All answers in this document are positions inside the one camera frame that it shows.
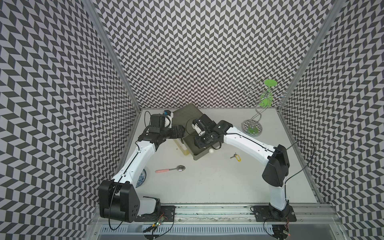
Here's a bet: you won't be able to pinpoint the pink handled metal spoon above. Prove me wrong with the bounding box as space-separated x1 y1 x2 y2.
155 165 186 173

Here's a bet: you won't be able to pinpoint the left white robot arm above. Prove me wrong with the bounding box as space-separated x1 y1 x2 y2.
98 110 185 223

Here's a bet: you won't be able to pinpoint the blue patterned white plate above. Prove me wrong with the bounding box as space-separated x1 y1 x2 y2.
136 169 147 188

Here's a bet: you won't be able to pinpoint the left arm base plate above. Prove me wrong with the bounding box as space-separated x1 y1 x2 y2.
135 206 176 223

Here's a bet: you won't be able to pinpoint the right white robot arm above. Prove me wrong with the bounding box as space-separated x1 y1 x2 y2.
192 114 291 221

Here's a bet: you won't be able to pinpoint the grey top drawer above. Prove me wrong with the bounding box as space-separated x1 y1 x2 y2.
183 134 220 161

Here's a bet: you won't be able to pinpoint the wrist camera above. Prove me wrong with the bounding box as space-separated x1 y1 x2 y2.
192 119 206 136
163 110 174 128

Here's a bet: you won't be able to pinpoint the grey drawer cabinet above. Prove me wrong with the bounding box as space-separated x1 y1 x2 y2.
173 104 203 156

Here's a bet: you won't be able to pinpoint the aluminium front rail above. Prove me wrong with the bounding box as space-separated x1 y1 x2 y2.
172 203 342 225

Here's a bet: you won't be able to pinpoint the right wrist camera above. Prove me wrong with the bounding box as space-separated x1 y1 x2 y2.
192 119 206 136

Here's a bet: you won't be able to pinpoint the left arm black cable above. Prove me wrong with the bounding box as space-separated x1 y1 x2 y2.
106 179 124 231

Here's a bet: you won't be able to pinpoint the keys with yellow tag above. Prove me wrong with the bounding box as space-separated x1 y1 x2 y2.
231 153 241 162

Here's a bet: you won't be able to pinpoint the chrome spiral mug tree stand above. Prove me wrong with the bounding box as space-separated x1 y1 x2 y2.
242 79 286 137

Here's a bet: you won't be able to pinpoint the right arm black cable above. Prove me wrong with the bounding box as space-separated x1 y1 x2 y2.
283 139 316 208

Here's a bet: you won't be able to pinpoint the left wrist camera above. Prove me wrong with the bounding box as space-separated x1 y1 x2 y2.
163 110 174 128

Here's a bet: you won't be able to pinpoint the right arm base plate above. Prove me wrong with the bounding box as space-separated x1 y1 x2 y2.
250 204 297 223

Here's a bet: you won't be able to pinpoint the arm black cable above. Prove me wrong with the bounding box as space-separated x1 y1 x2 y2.
283 139 316 208
106 179 124 231

